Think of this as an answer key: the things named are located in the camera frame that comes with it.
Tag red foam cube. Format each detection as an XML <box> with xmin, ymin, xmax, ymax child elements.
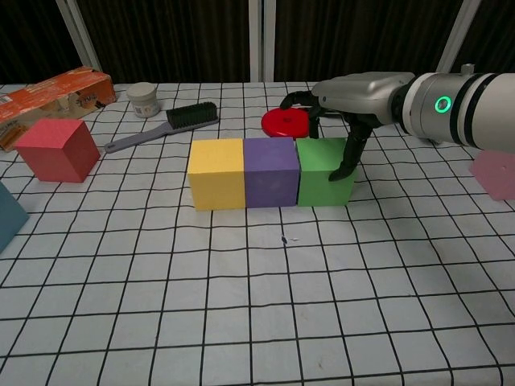
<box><xmin>14</xmin><ymin>118</ymin><xmax>101</xmax><ymax>184</ymax></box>

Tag green foam cube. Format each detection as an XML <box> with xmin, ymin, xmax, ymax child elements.
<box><xmin>295</xmin><ymin>137</ymin><xmax>358</xmax><ymax>207</ymax></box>

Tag blue foam cube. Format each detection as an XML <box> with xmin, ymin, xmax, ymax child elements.
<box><xmin>0</xmin><ymin>180</ymin><xmax>30</xmax><ymax>257</ymax></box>

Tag grey brush black bristles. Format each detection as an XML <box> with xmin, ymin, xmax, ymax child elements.
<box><xmin>104</xmin><ymin>101</ymin><xmax>220</xmax><ymax>154</ymax></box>

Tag pink foam cube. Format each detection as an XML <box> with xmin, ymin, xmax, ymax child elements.
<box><xmin>469</xmin><ymin>150</ymin><xmax>515</xmax><ymax>201</ymax></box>

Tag orange cardboard box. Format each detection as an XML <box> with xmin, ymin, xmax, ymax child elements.
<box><xmin>0</xmin><ymin>66</ymin><xmax>117</xmax><ymax>153</ymax></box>

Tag purple foam cube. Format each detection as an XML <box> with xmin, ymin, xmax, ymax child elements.
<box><xmin>243</xmin><ymin>136</ymin><xmax>301</xmax><ymax>209</ymax></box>

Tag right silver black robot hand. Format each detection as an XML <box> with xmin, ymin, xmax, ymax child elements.
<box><xmin>280</xmin><ymin>72</ymin><xmax>415</xmax><ymax>182</ymax></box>

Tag red plastic disc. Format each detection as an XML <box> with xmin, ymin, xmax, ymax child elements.
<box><xmin>261</xmin><ymin>106</ymin><xmax>311</xmax><ymax>140</ymax></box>

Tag yellow foam cube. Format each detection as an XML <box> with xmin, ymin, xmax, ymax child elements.
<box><xmin>187</xmin><ymin>138</ymin><xmax>246</xmax><ymax>212</ymax></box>

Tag small white jar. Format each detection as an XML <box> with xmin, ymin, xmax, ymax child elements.
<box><xmin>126</xmin><ymin>82</ymin><xmax>159</xmax><ymax>119</ymax></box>

